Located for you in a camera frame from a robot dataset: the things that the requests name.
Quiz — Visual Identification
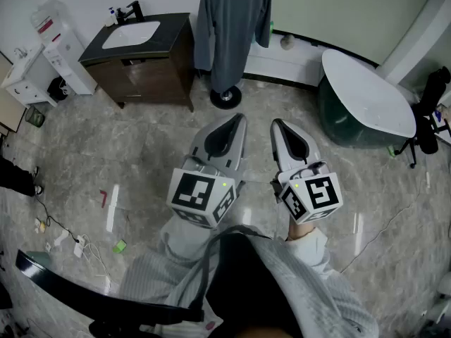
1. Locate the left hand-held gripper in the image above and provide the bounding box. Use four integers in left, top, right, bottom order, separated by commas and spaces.
166, 113, 248, 230

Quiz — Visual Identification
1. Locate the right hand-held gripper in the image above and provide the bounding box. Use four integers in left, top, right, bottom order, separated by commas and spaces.
270, 118, 344, 225

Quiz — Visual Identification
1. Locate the grey shirt garment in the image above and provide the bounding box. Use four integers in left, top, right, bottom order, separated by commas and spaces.
193, 0, 273, 94

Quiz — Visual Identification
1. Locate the person's right forearm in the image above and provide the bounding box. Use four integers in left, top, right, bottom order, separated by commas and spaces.
284, 221, 334, 278

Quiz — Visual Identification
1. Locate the person's left forearm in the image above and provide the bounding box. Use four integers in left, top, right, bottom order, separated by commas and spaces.
160, 215, 221, 263

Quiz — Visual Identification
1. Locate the black metal coat rack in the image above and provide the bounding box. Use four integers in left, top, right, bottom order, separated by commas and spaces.
209, 84, 243, 111

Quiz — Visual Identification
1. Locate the white low ledge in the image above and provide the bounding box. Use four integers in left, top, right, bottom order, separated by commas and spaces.
242, 30, 327, 88

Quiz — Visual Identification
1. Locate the white and green bathtub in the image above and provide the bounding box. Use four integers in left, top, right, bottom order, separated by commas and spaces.
317, 49, 418, 149

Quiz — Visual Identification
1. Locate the dark wooden vanity cabinet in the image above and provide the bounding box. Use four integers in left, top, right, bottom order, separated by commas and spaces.
78, 12, 196, 113

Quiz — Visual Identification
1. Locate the white sink basin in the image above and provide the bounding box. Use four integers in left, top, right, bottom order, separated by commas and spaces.
101, 20, 161, 50

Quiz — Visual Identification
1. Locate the black office chair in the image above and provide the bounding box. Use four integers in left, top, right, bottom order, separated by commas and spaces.
393, 65, 451, 170

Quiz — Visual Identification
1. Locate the person's light ribbed top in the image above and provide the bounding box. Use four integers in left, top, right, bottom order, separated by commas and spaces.
118, 225, 380, 338

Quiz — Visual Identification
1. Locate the black faucet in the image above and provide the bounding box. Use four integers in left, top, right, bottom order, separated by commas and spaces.
116, 0, 146, 26

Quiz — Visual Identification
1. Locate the white soap bottle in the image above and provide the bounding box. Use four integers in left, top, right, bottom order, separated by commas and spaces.
104, 7, 119, 28

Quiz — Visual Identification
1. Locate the white water dispenser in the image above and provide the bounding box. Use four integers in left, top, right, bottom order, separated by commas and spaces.
42, 23, 98, 96

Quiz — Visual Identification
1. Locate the black bag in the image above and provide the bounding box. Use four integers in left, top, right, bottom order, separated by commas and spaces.
47, 76, 73, 102

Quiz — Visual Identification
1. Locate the white power strip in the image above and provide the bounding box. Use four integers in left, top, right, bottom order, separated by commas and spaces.
73, 234, 87, 258

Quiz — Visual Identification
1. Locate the white floor scrap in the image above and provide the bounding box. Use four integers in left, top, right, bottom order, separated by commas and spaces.
54, 228, 70, 249

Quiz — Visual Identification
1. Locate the green mesh waste bin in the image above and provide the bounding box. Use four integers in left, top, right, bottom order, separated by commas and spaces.
25, 105, 47, 128

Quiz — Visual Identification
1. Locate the small white cabinet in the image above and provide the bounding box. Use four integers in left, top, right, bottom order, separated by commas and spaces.
0, 44, 59, 109

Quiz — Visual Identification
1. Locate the clear water jug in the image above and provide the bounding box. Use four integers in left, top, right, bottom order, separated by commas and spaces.
30, 0, 70, 45

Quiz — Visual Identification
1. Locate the black curved bar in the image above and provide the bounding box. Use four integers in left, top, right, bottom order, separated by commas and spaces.
15, 249, 206, 338

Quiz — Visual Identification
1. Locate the wooden board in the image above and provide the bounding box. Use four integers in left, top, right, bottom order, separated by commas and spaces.
0, 53, 27, 134

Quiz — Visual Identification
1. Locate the white floor cable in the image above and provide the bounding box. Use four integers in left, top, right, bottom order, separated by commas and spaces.
82, 242, 112, 292

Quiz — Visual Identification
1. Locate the black floor cable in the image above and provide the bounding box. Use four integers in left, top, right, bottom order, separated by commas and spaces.
34, 187, 80, 243

